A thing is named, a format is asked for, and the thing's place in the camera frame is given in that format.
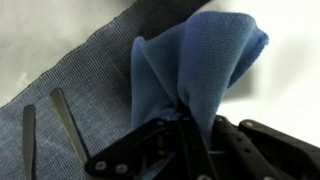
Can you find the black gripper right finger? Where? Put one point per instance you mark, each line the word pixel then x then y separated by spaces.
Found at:
pixel 254 151

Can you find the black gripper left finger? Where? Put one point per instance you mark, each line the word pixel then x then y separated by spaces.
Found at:
pixel 178 143

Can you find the blue towel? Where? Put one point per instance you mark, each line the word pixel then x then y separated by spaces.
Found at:
pixel 195 63

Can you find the dark blue placemat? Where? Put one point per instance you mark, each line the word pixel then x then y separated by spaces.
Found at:
pixel 95 79

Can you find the silver fork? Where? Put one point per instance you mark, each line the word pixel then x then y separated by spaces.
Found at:
pixel 62 108

